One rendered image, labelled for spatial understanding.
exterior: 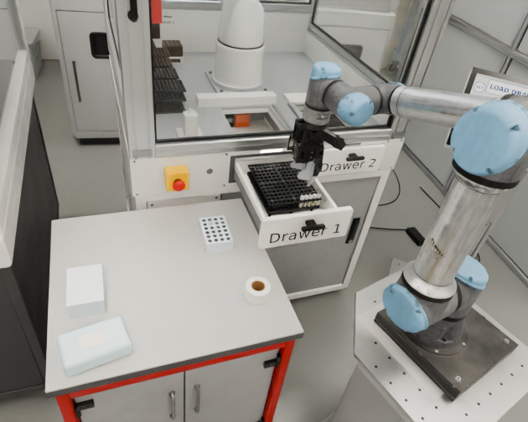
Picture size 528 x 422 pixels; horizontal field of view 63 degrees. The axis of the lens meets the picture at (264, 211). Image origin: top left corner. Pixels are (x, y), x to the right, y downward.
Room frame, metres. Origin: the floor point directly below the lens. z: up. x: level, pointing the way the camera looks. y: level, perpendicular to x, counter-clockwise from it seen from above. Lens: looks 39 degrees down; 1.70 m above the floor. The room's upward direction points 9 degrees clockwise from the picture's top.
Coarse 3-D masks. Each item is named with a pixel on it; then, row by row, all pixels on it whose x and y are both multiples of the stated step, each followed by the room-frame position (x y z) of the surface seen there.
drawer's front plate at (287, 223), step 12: (276, 216) 0.94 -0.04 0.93; (288, 216) 0.95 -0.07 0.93; (300, 216) 0.96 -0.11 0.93; (312, 216) 0.97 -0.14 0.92; (324, 216) 0.99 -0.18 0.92; (336, 216) 1.01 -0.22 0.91; (348, 216) 1.03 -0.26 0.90; (264, 228) 0.91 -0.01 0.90; (276, 228) 0.93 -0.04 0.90; (288, 228) 0.94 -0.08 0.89; (300, 228) 0.96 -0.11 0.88; (336, 228) 1.01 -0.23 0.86; (264, 240) 0.91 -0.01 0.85; (288, 240) 0.95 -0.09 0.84; (300, 240) 0.96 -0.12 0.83; (312, 240) 0.98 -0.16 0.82
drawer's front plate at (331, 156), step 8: (328, 152) 1.35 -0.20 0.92; (336, 152) 1.37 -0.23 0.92; (344, 152) 1.38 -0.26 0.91; (352, 152) 1.39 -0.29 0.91; (360, 152) 1.41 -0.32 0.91; (368, 152) 1.42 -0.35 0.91; (376, 152) 1.44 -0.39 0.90; (328, 160) 1.35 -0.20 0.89; (336, 160) 1.37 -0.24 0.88; (344, 160) 1.38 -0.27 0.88; (368, 160) 1.43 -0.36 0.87; (376, 160) 1.44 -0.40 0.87; (328, 168) 1.36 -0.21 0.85; (336, 168) 1.37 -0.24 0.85; (352, 168) 1.40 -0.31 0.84; (360, 168) 1.42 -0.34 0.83; (368, 168) 1.43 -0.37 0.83; (376, 168) 1.45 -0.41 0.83
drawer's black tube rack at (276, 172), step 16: (256, 176) 1.21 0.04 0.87; (272, 176) 1.18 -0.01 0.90; (288, 176) 1.19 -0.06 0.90; (256, 192) 1.13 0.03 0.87; (272, 192) 1.14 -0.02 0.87; (288, 192) 1.10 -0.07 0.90; (304, 192) 1.16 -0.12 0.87; (272, 208) 1.04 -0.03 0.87; (288, 208) 1.06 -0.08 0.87; (304, 208) 1.07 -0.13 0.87
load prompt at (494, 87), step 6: (492, 84) 1.62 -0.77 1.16; (498, 84) 1.61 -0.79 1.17; (504, 84) 1.61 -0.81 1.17; (486, 90) 1.60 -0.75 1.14; (492, 90) 1.60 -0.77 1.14; (498, 90) 1.60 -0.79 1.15; (504, 90) 1.59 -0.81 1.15; (510, 90) 1.59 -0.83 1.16; (516, 90) 1.59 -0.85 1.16; (522, 90) 1.59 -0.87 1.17
